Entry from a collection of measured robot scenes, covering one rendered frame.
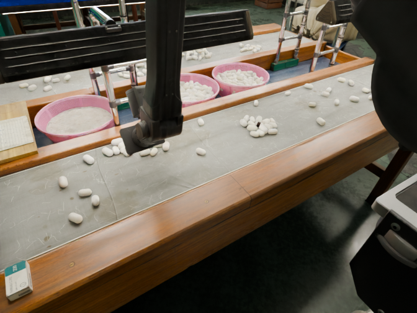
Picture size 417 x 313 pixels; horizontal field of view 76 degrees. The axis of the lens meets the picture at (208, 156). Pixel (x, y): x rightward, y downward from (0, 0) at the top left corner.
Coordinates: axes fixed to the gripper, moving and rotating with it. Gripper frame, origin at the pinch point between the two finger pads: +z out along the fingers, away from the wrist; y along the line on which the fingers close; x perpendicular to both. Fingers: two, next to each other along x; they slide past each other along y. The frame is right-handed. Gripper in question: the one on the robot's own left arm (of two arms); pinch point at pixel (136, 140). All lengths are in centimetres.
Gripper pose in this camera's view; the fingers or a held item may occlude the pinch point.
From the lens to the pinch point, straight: 79.4
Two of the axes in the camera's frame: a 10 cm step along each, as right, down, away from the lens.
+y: -8.4, 3.1, -4.4
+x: 3.1, 9.5, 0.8
